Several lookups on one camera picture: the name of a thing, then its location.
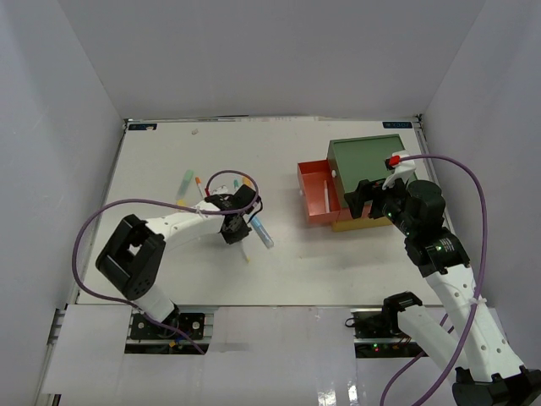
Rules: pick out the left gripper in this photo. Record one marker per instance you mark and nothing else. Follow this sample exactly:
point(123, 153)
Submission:
point(242, 233)

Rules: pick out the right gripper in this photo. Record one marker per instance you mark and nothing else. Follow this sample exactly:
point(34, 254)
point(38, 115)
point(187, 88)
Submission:
point(368, 191)

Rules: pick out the blue highlighter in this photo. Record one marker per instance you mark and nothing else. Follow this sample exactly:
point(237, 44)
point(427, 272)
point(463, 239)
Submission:
point(262, 232)

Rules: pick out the yellow cap pen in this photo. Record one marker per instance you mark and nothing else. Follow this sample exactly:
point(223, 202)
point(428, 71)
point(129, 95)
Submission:
point(244, 252)

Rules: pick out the pink cap white pen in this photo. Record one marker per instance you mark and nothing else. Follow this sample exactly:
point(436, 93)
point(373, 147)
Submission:
point(326, 197)

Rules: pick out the red drawer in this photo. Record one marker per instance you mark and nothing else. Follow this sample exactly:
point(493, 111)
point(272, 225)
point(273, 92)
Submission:
point(311, 176)

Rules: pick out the orange pink highlighter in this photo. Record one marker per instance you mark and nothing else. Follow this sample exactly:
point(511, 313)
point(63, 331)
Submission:
point(246, 182)

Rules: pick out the orange cap pen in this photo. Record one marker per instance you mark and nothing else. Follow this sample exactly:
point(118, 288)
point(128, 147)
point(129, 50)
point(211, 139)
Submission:
point(199, 186)

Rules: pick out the green highlighter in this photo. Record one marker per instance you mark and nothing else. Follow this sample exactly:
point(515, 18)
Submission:
point(185, 183)

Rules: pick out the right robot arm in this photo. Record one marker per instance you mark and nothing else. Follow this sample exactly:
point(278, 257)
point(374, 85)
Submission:
point(487, 370)

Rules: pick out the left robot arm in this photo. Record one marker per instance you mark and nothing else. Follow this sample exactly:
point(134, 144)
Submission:
point(131, 258)

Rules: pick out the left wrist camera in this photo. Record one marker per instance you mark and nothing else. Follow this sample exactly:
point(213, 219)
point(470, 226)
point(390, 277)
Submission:
point(220, 190)

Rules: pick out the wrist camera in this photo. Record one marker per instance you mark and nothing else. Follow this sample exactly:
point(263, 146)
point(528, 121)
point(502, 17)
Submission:
point(400, 170)
point(220, 190)

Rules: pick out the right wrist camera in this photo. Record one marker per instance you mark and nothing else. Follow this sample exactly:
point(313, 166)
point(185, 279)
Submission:
point(400, 170)

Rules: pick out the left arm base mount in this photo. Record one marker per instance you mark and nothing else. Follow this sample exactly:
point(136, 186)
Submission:
point(192, 324)

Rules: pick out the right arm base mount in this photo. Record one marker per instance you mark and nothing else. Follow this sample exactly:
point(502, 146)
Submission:
point(373, 338)

